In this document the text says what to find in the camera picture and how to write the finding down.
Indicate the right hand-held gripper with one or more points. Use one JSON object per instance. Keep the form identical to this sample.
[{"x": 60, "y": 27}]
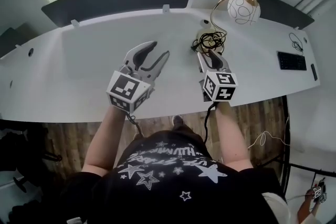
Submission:
[{"x": 220, "y": 86}]

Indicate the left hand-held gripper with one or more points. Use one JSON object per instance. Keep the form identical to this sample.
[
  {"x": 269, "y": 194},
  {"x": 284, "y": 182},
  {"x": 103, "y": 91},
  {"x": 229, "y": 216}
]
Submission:
[{"x": 126, "y": 91}]

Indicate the brass lamp with white globe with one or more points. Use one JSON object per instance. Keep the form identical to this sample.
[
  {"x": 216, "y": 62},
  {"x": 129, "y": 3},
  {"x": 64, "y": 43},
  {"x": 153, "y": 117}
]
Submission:
[{"x": 242, "y": 9}]

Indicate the person's left forearm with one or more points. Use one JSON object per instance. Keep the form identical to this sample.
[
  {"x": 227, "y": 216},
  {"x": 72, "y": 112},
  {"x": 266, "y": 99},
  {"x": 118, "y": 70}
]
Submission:
[{"x": 102, "y": 144}]

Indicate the person's right forearm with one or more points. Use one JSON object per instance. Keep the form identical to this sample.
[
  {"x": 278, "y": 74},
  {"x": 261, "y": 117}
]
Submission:
[{"x": 231, "y": 139}]

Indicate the dark desk partition panel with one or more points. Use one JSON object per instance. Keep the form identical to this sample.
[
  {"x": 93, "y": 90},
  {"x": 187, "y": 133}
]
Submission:
[
  {"x": 15, "y": 39},
  {"x": 286, "y": 11},
  {"x": 118, "y": 0}
]

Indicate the white curved desk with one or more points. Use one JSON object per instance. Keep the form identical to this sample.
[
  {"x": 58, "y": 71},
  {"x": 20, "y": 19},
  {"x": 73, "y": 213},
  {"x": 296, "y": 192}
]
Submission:
[{"x": 78, "y": 73}]

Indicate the person's right shoe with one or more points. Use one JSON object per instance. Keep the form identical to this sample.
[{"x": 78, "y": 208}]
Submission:
[{"x": 178, "y": 122}]

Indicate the person's shoe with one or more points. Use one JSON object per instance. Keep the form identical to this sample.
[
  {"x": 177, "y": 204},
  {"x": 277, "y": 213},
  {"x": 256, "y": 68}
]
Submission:
[
  {"x": 178, "y": 122},
  {"x": 137, "y": 136}
]

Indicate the person's left shoe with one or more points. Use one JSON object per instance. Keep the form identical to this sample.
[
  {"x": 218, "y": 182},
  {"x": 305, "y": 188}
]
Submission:
[{"x": 137, "y": 136}]

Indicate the black keyboard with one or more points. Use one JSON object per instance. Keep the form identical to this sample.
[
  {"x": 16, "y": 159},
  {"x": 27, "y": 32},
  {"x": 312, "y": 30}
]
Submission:
[{"x": 292, "y": 61}]

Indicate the black slim remote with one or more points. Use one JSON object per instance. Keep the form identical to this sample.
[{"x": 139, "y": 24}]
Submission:
[{"x": 314, "y": 72}]

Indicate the black star print t-shirt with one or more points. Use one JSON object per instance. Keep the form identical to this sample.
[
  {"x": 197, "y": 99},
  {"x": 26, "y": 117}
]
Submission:
[{"x": 170, "y": 191}]

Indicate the black office chair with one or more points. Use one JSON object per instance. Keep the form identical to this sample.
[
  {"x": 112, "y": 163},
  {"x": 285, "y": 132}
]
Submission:
[{"x": 21, "y": 154}]

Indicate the black metal rack frame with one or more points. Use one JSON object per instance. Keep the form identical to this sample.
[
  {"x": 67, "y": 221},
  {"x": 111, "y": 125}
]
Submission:
[{"x": 312, "y": 170}]

